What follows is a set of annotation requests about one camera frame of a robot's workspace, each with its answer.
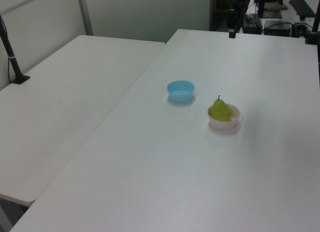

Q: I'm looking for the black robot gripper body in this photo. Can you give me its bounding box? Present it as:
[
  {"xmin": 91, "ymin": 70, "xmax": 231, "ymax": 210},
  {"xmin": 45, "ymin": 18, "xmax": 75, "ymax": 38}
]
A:
[{"xmin": 226, "ymin": 8, "xmax": 237, "ymax": 31}]

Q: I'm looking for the green pear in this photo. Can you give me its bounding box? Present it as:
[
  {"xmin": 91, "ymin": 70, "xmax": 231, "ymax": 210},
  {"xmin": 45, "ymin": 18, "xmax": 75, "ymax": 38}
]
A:
[{"xmin": 209, "ymin": 94, "xmax": 233, "ymax": 123}]

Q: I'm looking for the blue plastic bowl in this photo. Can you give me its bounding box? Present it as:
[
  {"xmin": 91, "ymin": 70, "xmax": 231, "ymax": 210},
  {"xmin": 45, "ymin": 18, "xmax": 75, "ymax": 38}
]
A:
[{"xmin": 166, "ymin": 79, "xmax": 196, "ymax": 103}]

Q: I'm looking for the pink plastic bowl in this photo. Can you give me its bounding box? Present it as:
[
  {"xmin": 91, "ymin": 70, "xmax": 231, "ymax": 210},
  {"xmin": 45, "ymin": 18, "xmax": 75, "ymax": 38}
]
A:
[{"xmin": 206, "ymin": 103, "xmax": 241, "ymax": 130}]

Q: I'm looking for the dark box with green edge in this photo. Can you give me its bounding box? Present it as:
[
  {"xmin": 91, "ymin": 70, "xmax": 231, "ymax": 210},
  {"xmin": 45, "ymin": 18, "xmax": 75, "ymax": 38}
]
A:
[{"xmin": 241, "ymin": 13, "xmax": 263, "ymax": 34}]

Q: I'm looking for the black monitor stand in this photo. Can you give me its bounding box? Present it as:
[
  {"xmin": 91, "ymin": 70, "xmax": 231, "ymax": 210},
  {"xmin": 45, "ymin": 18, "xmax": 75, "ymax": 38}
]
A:
[{"xmin": 253, "ymin": 0, "xmax": 284, "ymax": 20}]

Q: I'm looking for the black electronics box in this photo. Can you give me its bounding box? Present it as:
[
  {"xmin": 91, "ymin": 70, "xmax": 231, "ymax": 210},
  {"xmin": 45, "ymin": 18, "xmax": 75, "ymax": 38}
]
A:
[{"xmin": 263, "ymin": 19, "xmax": 294, "ymax": 37}]

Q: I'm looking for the black device with orange button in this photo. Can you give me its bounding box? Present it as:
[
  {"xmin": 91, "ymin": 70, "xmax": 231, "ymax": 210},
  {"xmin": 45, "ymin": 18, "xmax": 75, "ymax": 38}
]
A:
[{"xmin": 291, "ymin": 13, "xmax": 312, "ymax": 38}]

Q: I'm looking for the black keyboard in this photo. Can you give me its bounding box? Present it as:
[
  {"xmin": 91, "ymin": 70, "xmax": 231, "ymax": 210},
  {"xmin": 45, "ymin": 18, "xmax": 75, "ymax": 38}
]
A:
[{"xmin": 288, "ymin": 0, "xmax": 317, "ymax": 18}]

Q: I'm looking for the black pole with table clamp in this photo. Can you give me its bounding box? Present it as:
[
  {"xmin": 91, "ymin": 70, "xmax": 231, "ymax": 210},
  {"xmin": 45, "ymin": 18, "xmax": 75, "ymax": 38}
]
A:
[{"xmin": 304, "ymin": 5, "xmax": 320, "ymax": 46}]

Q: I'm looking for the black pole with flat base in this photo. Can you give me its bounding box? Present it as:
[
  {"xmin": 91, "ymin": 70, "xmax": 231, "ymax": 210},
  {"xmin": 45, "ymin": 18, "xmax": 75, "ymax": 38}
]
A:
[{"xmin": 0, "ymin": 14, "xmax": 31, "ymax": 85}]

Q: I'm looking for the grey partition frame post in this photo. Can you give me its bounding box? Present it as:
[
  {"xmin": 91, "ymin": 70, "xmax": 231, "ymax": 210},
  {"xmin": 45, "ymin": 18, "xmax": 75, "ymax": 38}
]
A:
[{"xmin": 76, "ymin": 0, "xmax": 94, "ymax": 37}]

